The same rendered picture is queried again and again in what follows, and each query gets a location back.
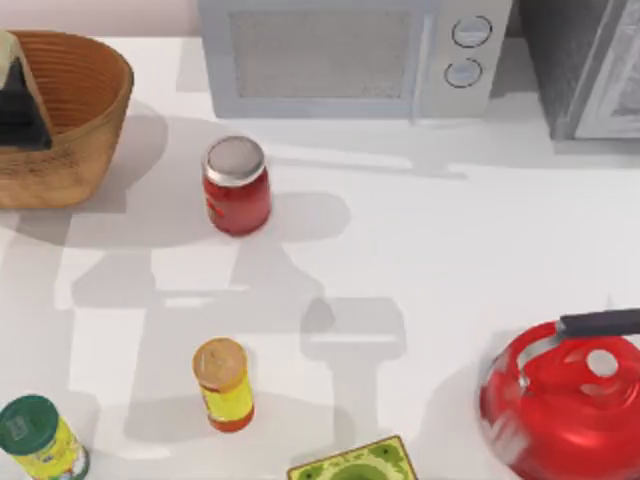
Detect yellow bottle with tan lid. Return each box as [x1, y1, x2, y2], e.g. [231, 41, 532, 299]
[191, 337, 256, 434]

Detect pale microwave door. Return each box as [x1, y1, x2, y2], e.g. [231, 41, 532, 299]
[198, 0, 432, 120]

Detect black and cream block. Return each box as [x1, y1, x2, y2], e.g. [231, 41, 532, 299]
[0, 29, 54, 152]

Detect round microwave knob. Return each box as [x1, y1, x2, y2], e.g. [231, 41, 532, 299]
[443, 56, 485, 90]
[451, 14, 494, 50]

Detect brown wicker basket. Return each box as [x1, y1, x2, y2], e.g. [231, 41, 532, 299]
[0, 29, 135, 210]

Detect red jar with silver lid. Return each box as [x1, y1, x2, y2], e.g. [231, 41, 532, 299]
[201, 135, 273, 238]

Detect pale microwave oven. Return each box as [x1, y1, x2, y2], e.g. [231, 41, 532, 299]
[197, 0, 515, 122]

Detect red kettle with black handle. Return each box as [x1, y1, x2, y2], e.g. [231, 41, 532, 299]
[478, 308, 640, 480]

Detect green square coaster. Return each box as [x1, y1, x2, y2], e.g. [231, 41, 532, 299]
[286, 434, 419, 480]

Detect yellow jar with green lid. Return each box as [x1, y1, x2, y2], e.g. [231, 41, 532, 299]
[0, 394, 92, 480]

